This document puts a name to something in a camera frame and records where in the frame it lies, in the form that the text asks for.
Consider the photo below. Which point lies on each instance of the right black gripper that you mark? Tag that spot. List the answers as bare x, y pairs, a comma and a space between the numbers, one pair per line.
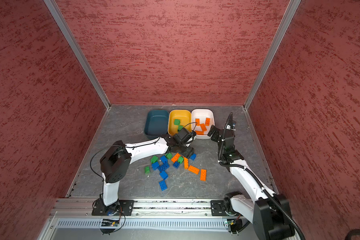
217, 133

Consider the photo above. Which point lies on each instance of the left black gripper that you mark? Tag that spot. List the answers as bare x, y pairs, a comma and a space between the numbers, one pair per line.
189, 151

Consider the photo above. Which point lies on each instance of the blue lego brick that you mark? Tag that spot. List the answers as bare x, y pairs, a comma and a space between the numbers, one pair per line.
192, 157
163, 185
163, 167
176, 165
164, 160
164, 175
155, 165

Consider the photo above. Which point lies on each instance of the orange long lego brick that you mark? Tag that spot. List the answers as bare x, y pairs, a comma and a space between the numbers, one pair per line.
186, 163

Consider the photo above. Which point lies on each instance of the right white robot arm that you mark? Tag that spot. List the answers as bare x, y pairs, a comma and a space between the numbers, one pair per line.
269, 213

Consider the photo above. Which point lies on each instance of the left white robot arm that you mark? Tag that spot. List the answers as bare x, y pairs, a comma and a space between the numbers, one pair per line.
116, 161

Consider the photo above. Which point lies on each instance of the yellow plastic bin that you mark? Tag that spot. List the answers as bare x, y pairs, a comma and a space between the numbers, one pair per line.
184, 116

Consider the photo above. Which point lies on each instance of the white plastic bin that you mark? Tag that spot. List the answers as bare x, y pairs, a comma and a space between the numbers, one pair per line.
202, 114

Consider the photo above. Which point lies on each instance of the teal plastic bin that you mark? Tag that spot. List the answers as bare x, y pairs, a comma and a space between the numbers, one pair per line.
156, 124

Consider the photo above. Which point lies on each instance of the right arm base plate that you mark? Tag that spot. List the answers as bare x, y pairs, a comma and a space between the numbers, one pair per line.
220, 208

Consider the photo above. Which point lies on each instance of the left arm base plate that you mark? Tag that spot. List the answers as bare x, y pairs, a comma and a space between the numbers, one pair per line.
119, 208

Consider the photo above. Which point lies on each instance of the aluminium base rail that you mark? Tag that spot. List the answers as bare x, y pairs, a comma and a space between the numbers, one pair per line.
147, 214

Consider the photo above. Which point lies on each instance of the aluminium corner post right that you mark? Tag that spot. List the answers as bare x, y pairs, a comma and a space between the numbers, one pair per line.
278, 37

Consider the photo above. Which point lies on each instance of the aluminium corner post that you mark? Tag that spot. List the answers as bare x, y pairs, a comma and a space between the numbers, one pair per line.
278, 37
69, 36

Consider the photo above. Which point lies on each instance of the aluminium corner post left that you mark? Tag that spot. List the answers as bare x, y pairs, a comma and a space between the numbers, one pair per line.
69, 36

